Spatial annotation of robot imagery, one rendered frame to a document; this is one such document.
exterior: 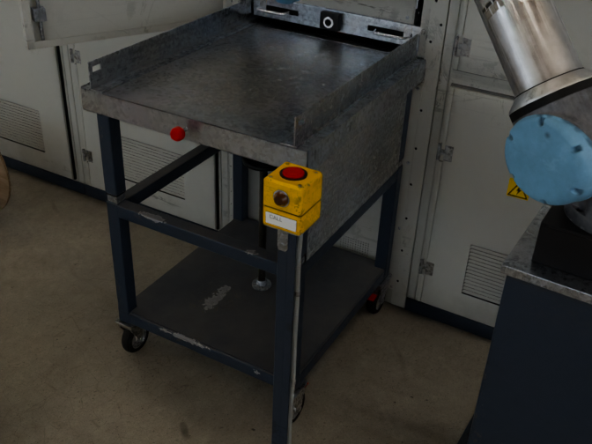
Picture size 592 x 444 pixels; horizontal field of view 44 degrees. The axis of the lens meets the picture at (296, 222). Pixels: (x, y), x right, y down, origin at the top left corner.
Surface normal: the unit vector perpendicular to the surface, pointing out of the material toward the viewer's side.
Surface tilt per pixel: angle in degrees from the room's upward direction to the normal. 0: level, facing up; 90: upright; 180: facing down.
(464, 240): 90
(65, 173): 90
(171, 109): 0
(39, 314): 0
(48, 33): 90
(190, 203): 90
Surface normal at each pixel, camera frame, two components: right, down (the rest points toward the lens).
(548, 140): -0.79, 0.37
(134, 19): 0.54, 0.46
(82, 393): 0.04, -0.85
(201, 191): -0.49, 0.44
